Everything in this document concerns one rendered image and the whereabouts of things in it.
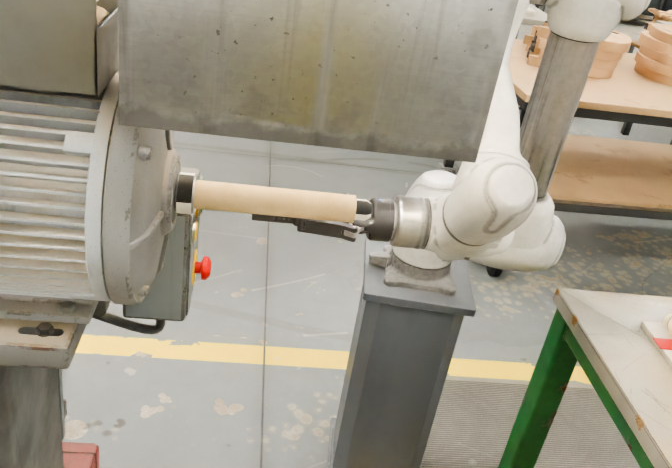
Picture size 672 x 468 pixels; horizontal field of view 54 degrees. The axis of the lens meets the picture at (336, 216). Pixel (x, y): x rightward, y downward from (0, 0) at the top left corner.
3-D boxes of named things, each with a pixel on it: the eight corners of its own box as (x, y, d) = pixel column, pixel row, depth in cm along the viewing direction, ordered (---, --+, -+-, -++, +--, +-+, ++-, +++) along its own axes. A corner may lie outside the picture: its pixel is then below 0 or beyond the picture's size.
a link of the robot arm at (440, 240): (416, 201, 122) (437, 180, 109) (497, 209, 124) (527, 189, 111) (414, 259, 119) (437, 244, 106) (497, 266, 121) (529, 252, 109)
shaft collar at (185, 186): (173, 220, 73) (175, 182, 71) (179, 201, 77) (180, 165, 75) (192, 222, 73) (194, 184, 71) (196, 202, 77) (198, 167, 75)
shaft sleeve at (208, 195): (193, 213, 74) (194, 187, 72) (196, 200, 76) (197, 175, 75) (353, 228, 76) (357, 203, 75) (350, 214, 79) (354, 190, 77)
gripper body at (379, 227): (390, 251, 113) (336, 247, 111) (384, 227, 120) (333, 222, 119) (399, 213, 109) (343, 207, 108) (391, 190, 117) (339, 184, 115)
